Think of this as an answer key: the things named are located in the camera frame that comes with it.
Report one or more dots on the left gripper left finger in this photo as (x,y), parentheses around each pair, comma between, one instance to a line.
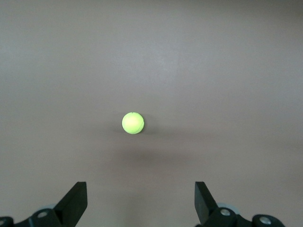
(68,208)

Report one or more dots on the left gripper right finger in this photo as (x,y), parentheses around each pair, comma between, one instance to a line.
(206,210)

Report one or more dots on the yellow-green tennis ball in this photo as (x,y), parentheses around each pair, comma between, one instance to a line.
(133,123)

